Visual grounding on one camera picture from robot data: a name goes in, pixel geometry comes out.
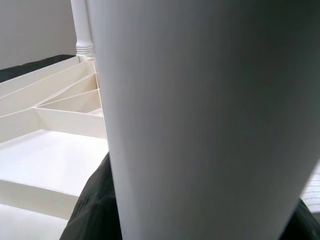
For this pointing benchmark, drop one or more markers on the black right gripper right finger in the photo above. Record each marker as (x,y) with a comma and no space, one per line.
(305,225)

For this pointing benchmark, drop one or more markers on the white plastic table top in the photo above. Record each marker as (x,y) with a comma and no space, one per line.
(50,155)

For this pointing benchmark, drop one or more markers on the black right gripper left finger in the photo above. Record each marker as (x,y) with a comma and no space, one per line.
(97,205)

